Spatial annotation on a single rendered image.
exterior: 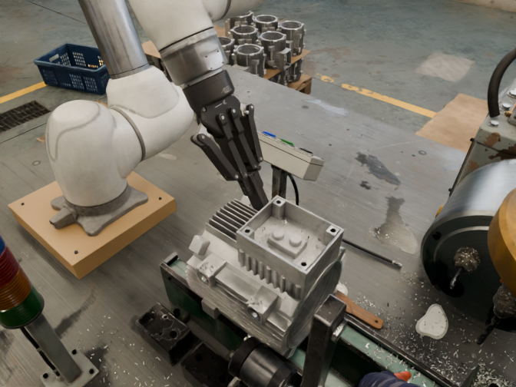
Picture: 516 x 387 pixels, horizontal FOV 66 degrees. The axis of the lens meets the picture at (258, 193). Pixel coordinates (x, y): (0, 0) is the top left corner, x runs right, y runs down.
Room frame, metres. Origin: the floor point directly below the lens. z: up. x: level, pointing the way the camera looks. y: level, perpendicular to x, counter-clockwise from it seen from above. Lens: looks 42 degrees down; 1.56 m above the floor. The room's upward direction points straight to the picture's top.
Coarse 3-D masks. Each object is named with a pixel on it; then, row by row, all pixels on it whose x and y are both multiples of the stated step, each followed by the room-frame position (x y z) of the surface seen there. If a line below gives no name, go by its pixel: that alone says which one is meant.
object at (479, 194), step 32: (512, 160) 0.54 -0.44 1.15; (480, 192) 0.48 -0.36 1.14; (448, 224) 0.44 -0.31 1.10; (480, 224) 0.42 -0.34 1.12; (448, 256) 0.42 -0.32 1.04; (480, 256) 0.40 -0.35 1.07; (448, 288) 0.41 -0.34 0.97; (480, 288) 0.38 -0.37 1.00; (480, 320) 0.37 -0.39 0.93; (512, 320) 0.34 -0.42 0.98
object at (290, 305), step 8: (240, 200) 0.51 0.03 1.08; (248, 200) 0.51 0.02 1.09; (192, 240) 0.42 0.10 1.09; (200, 240) 0.41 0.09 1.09; (208, 240) 0.42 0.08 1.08; (192, 248) 0.41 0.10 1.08; (200, 248) 0.40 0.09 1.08; (344, 248) 0.40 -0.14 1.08; (288, 296) 0.31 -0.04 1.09; (288, 304) 0.30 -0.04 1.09; (296, 304) 0.30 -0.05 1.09; (288, 312) 0.29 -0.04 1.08; (296, 312) 0.30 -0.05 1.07; (288, 352) 0.29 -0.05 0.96
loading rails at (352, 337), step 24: (168, 264) 0.50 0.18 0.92; (168, 288) 0.48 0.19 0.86; (192, 312) 0.44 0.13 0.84; (216, 336) 0.40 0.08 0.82; (240, 336) 0.35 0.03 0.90; (360, 336) 0.34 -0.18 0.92; (288, 360) 0.30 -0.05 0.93; (336, 360) 0.34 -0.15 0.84; (360, 360) 0.31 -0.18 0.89; (384, 360) 0.30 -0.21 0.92; (408, 360) 0.30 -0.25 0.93; (336, 384) 0.26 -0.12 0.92; (432, 384) 0.26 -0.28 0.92
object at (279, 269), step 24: (264, 216) 0.43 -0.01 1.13; (288, 216) 0.44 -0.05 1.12; (312, 216) 0.42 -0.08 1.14; (240, 240) 0.38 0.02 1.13; (264, 240) 0.39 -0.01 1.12; (288, 240) 0.38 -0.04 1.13; (312, 240) 0.39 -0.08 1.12; (336, 240) 0.37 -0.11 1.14; (240, 264) 0.37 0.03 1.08; (264, 264) 0.35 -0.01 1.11; (288, 264) 0.33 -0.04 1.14; (312, 264) 0.32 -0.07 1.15; (288, 288) 0.32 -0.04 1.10
